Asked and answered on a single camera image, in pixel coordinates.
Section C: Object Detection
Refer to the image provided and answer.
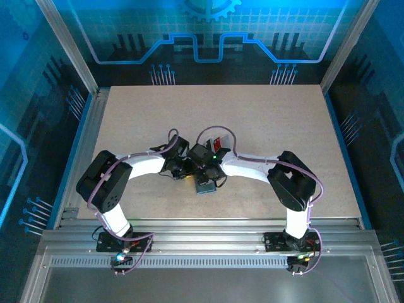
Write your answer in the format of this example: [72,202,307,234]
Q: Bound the teal card holder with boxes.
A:
[194,179,218,196]

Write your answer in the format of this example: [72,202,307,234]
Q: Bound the black connector box with LED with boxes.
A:
[287,254,312,272]
[110,252,133,266]

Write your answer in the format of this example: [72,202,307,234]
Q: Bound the grey metal shelf panel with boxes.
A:
[18,246,398,303]

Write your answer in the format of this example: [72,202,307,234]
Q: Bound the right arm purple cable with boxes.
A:
[195,125,325,277]

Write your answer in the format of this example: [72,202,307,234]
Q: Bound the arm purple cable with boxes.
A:
[86,128,181,276]
[195,125,325,277]

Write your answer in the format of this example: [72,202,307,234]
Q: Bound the aluminium frame rail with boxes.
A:
[40,217,379,253]

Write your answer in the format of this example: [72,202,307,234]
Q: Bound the slotted grey cable duct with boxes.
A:
[50,256,290,270]

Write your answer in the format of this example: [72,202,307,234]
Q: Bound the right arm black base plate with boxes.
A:
[263,232,321,253]

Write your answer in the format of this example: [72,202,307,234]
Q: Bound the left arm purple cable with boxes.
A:
[86,128,181,276]

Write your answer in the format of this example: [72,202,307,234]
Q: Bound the aluminium side rail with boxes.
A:
[53,88,111,230]

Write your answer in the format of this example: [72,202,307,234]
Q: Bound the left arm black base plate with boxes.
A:
[96,232,153,253]

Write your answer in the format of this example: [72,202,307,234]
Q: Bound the aluminium corner post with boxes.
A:
[319,0,381,94]
[34,0,100,95]

